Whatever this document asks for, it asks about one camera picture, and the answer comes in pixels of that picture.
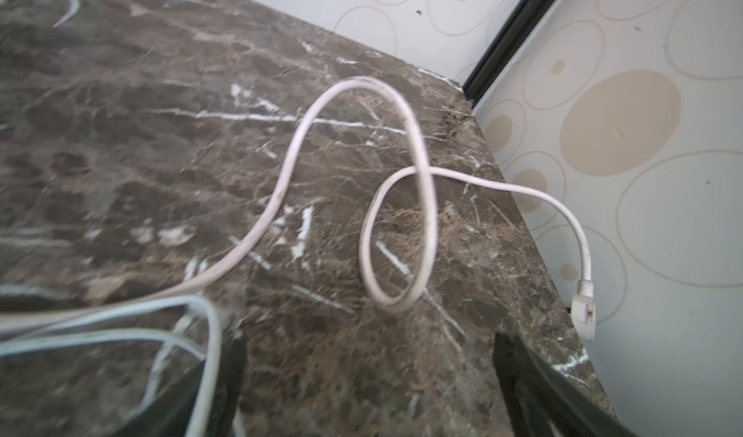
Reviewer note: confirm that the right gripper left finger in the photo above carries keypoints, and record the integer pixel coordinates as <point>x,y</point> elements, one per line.
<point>169,415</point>

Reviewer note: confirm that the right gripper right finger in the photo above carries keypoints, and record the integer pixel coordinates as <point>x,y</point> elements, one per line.
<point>540,401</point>

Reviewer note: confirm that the right black corner post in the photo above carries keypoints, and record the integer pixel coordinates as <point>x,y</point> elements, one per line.
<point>510,38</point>

